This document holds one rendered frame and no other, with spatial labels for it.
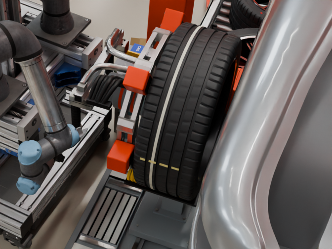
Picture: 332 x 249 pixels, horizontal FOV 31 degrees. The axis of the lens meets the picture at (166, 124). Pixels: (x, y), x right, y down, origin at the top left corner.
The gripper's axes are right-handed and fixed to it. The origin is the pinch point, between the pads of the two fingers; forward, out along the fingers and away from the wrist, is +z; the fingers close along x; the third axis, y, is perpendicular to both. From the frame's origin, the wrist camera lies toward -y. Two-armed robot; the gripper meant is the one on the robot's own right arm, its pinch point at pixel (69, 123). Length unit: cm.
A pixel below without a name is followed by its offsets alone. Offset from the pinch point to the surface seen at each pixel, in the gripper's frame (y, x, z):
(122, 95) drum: 5.9, -14.9, 16.3
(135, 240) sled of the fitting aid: -65, -29, 1
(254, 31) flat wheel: -32, -49, 128
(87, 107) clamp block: 8.8, -6.4, 2.6
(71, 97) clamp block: 11.7, 0.0, 2.6
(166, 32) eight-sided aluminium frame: 29, -26, 31
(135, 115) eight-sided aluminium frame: 16.3, -26.6, -1.5
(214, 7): -43, -20, 156
